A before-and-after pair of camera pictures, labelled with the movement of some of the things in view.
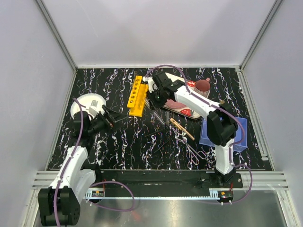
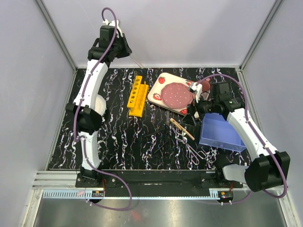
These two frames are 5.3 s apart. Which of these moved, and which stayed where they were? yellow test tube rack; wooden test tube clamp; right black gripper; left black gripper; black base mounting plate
Moved: left black gripper; right black gripper
Stayed: wooden test tube clamp; black base mounting plate; yellow test tube rack
